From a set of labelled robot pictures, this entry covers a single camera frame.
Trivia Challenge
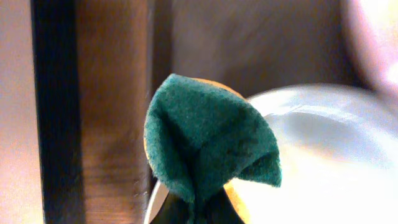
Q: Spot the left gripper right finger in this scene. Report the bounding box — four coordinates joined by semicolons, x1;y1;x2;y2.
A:
204;189;244;224

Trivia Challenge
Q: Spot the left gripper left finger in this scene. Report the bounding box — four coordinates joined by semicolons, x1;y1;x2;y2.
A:
149;192;195;224

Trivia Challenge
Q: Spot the green yellow sponge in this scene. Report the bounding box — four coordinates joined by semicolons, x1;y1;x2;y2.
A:
144;74;282;223

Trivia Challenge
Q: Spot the light blue plate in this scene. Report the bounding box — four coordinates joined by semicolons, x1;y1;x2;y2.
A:
145;85;397;223

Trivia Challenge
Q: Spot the pinkish white plate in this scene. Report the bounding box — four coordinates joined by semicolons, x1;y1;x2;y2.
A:
341;0;397;93

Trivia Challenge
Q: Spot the large brown serving tray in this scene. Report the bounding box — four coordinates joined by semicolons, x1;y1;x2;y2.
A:
150;0;356;101

